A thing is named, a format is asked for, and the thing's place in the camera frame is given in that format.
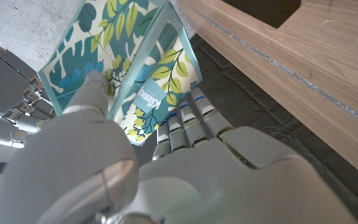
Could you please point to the teal leaf-print tissue box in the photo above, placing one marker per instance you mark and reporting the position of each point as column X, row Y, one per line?
column 82, row 37

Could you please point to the black curtain backdrop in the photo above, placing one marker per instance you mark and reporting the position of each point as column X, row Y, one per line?
column 244, row 93

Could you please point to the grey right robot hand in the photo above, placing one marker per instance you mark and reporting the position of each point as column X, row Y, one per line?
column 5, row 87

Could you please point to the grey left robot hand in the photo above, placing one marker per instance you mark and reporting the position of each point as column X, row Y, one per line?
column 197, row 186

